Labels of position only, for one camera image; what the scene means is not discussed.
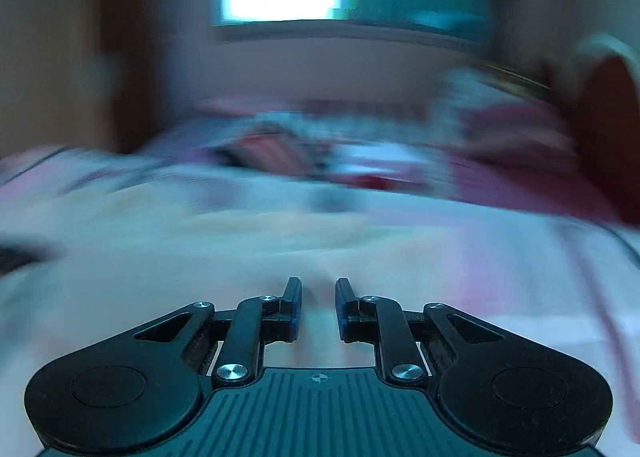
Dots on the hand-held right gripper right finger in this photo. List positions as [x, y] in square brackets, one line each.
[343, 312]

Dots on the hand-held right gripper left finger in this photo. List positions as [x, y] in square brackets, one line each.
[295, 312]

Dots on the pink and white patterned bedsheet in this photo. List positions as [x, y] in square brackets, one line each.
[320, 237]

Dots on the red navy striped garment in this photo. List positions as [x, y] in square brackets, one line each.
[265, 152]

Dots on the striped pink pillow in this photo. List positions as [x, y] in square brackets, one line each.
[505, 132]

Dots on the brown wooden wardrobe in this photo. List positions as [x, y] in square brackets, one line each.
[132, 52]

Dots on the brown wooden headboard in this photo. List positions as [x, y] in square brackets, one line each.
[607, 137]

